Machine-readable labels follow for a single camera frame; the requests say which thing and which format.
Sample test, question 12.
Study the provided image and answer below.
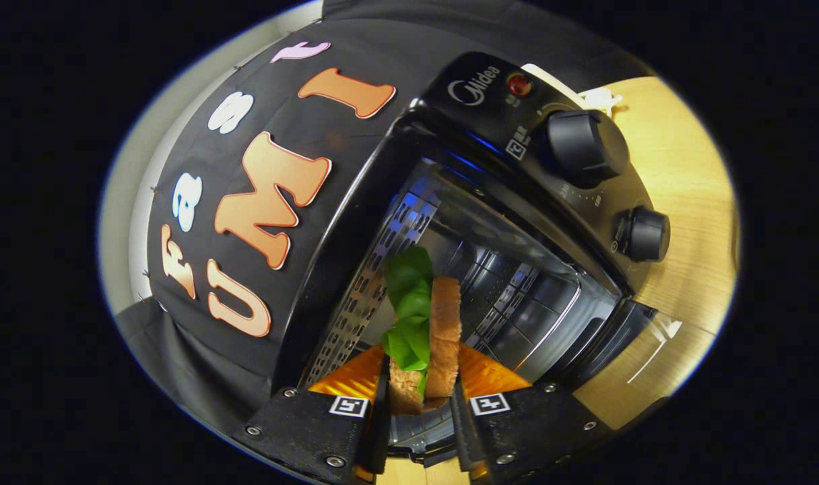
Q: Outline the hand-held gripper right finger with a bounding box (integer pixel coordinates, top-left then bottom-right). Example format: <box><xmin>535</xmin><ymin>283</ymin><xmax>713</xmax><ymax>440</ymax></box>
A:
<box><xmin>450</xmin><ymin>344</ymin><xmax>616</xmax><ymax>482</ymax></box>

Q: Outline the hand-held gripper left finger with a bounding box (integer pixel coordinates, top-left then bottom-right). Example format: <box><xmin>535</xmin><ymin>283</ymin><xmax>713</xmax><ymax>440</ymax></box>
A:
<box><xmin>233</xmin><ymin>345</ymin><xmax>391</xmax><ymax>484</ymax></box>

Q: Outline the bread and lettuce sandwich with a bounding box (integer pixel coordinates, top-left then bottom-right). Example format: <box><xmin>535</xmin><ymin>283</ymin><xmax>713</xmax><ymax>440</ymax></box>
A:
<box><xmin>381</xmin><ymin>246</ymin><xmax>463</xmax><ymax>416</ymax></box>

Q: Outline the black toaster oven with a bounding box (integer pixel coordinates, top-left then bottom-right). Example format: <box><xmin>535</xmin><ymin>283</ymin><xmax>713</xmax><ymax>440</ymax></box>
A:
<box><xmin>275</xmin><ymin>52</ymin><xmax>683</xmax><ymax>465</ymax></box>

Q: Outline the white pop-up toaster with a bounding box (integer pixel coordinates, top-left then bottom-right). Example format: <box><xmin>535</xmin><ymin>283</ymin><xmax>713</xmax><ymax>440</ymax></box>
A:
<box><xmin>521</xmin><ymin>63</ymin><xmax>589</xmax><ymax>102</ymax></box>

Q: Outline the white divided grain dish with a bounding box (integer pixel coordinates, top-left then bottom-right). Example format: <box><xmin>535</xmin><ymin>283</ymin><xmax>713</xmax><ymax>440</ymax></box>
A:
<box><xmin>581</xmin><ymin>86</ymin><xmax>623</xmax><ymax>115</ymax></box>

